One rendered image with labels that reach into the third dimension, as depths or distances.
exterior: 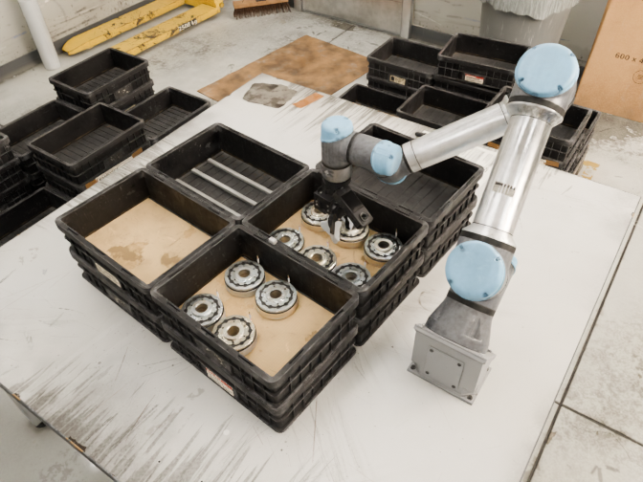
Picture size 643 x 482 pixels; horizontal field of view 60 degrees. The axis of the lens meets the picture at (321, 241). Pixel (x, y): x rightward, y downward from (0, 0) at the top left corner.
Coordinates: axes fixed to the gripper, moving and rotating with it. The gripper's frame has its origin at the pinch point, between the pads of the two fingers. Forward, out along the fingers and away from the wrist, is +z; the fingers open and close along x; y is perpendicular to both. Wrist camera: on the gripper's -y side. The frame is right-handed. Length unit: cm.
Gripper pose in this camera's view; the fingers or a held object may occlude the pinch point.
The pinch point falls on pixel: (343, 236)
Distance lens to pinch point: 152.4
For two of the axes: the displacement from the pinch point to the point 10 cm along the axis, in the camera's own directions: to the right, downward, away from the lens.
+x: -6.8, 5.2, -5.1
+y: -7.3, -4.7, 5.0
